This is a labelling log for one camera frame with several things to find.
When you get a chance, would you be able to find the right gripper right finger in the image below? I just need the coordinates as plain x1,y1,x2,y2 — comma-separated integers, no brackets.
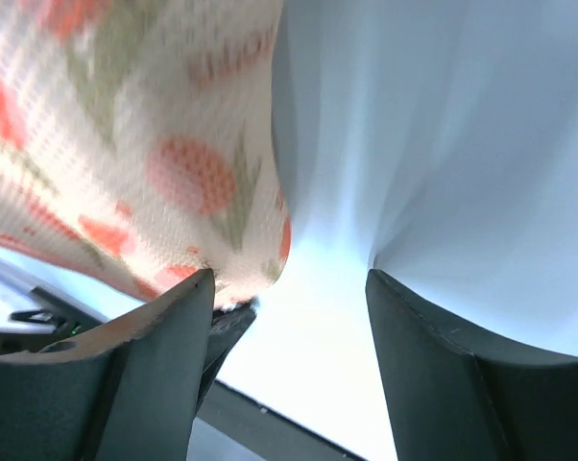
366,269,578,460

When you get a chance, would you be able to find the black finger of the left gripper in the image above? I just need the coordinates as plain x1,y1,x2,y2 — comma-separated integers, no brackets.
196,303,256,408

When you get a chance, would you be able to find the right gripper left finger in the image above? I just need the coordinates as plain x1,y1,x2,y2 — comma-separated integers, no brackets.
0,270,214,460

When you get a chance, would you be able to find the pink floral laundry bag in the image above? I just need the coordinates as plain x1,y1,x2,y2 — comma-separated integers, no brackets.
0,1,291,307

